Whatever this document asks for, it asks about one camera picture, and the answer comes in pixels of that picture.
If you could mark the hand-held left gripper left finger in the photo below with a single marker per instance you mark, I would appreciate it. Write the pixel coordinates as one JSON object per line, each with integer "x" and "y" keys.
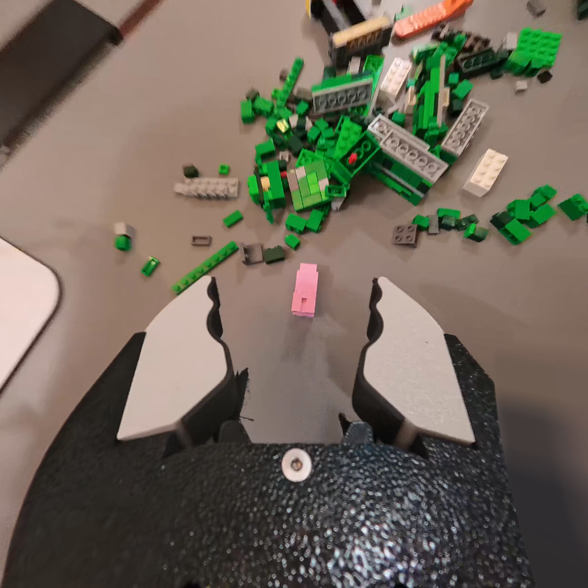
{"x": 177, "y": 363}

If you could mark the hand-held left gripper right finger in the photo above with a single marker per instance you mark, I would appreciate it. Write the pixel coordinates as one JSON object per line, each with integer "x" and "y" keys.
{"x": 413, "y": 367}

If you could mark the pink brick pig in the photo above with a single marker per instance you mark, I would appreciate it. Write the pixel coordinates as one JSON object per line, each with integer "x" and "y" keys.
{"x": 305, "y": 289}

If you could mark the grey desk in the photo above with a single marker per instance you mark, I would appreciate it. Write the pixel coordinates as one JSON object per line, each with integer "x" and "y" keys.
{"x": 115, "y": 138}

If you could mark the small green tile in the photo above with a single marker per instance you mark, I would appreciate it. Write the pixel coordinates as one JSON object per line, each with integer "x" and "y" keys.
{"x": 150, "y": 266}

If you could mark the long green plate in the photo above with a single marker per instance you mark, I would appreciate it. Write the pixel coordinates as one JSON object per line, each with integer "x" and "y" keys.
{"x": 206, "y": 267}

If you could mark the grey square plate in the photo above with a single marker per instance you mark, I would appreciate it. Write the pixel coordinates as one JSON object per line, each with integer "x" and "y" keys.
{"x": 405, "y": 235}

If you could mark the small green and grey stack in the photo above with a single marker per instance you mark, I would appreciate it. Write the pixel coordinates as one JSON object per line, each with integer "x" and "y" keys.
{"x": 123, "y": 241}

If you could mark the green flat tile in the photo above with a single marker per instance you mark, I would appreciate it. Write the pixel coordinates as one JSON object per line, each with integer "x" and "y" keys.
{"x": 233, "y": 219}

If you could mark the white tray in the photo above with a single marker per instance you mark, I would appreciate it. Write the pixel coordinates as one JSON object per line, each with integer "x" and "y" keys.
{"x": 23, "y": 298}

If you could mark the grey long studded plate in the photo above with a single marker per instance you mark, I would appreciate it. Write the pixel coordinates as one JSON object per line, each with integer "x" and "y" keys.
{"x": 206, "y": 188}

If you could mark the small green brick cluster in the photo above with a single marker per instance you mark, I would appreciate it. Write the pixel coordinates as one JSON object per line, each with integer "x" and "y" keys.
{"x": 519, "y": 225}

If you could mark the dark green small brick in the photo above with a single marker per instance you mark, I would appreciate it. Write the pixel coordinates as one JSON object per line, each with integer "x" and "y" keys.
{"x": 190, "y": 172}

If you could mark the white brick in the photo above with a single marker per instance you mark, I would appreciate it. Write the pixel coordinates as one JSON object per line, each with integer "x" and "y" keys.
{"x": 395, "y": 77}
{"x": 484, "y": 174}

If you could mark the pile of green bricks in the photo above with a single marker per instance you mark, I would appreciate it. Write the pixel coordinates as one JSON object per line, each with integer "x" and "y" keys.
{"x": 317, "y": 183}

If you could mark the black and tan brick assembly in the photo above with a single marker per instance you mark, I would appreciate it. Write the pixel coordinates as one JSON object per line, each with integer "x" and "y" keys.
{"x": 358, "y": 41}

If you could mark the orange plate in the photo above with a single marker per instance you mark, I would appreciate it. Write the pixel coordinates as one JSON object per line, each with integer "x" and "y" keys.
{"x": 427, "y": 20}

